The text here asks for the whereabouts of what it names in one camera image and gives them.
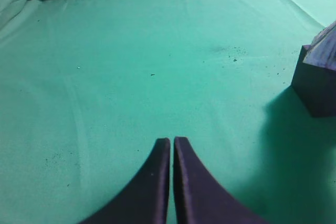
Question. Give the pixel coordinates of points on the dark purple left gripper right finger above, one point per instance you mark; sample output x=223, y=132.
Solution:
x=198, y=196

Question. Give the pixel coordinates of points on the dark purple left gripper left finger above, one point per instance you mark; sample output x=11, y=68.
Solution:
x=146, y=196

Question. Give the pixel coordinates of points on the dark purple cube block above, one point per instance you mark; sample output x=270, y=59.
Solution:
x=315, y=87

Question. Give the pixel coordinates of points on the white purple square pyramid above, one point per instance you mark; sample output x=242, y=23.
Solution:
x=321, y=52

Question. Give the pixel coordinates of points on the green table cloth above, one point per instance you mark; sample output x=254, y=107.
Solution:
x=87, y=86

